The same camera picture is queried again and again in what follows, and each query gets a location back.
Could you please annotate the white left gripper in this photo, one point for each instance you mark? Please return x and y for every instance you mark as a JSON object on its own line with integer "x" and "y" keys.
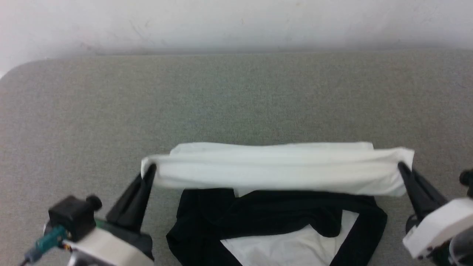
{"x": 111, "y": 247}

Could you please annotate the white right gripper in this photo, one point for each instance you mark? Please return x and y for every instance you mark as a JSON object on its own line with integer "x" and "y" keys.
{"x": 436, "y": 225}

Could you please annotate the black and white raglan t-shirt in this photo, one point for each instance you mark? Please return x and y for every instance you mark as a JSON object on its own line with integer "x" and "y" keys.
{"x": 281, "y": 170}

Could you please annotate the grey fabric sofa cushion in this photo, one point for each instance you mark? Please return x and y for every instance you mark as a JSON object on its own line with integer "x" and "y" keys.
{"x": 221, "y": 103}

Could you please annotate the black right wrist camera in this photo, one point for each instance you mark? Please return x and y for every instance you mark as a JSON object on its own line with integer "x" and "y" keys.
{"x": 467, "y": 181}

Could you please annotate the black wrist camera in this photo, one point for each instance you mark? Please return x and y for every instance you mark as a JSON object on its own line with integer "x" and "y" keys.
{"x": 467, "y": 181}
{"x": 74, "y": 218}

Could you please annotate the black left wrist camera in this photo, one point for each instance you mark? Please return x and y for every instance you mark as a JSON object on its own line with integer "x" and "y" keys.
{"x": 74, "y": 218}

